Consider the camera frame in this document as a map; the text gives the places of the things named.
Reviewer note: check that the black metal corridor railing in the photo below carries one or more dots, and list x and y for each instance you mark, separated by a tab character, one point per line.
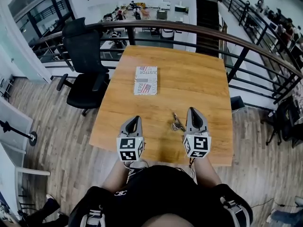
260	27

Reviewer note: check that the person's left shoe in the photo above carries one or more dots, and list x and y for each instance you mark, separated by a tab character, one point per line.
136	171

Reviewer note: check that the grey trash bin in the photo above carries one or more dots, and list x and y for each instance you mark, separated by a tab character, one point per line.
237	103

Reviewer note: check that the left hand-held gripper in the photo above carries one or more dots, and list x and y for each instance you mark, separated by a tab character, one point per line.
129	149

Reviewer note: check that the black chair with bag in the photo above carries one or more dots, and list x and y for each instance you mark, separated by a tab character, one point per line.
285	122

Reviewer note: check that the black railing with wooden handrail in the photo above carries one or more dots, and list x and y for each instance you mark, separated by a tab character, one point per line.
189	31

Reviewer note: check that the person's left forearm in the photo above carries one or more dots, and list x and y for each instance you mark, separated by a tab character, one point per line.
116	176

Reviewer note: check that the black coat rack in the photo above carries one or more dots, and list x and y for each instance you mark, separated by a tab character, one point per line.
26	133

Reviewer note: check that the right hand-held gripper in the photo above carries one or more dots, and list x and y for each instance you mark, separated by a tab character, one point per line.
198	145

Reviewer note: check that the person's right forearm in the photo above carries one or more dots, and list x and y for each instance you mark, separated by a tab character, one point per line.
207	174

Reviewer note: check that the person's black shirt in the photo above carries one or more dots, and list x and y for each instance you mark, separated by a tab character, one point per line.
156	195

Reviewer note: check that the white printed book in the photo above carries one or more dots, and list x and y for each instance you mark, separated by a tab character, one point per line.
146	80

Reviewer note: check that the small metal tool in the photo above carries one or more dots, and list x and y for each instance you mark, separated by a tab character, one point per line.
177	124

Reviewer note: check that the black mesh office chair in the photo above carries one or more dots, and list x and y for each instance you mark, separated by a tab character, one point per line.
85	55

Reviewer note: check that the white table frame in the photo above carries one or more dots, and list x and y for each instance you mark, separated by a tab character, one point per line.
28	174

